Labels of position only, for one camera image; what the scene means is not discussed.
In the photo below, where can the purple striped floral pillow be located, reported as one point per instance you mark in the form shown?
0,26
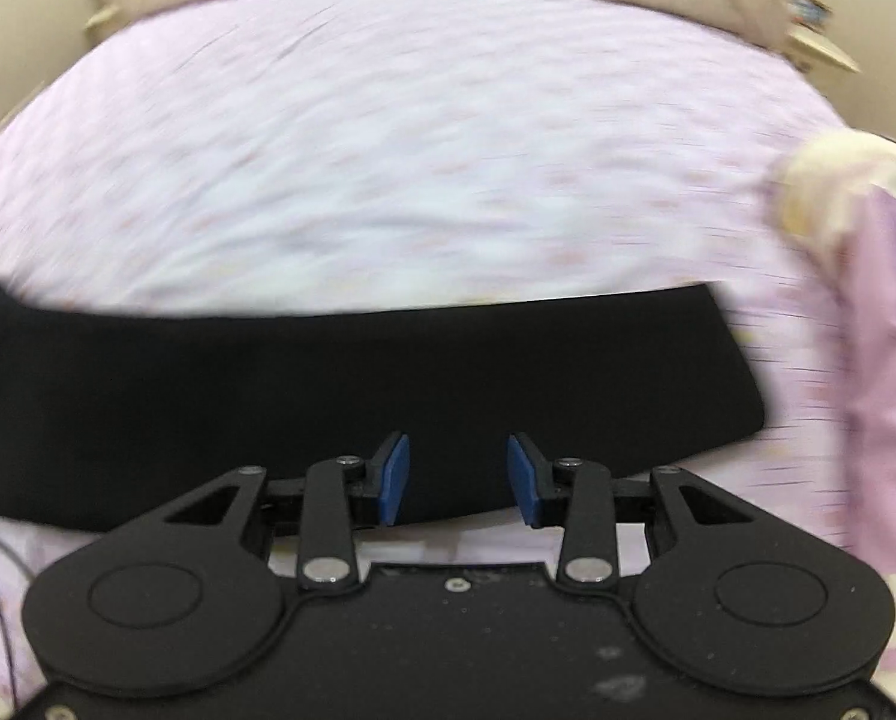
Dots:
836,200

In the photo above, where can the right cream nightstand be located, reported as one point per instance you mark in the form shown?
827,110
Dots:
806,48

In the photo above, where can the black pants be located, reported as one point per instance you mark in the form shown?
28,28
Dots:
102,418

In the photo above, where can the right framed photo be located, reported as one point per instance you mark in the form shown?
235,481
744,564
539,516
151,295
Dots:
811,14

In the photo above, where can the purple patterned bed sheet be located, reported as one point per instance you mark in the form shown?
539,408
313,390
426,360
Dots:
318,155

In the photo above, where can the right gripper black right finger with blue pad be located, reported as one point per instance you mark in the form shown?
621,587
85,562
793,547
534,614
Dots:
574,495

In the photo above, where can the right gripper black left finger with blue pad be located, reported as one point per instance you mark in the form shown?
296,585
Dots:
340,495

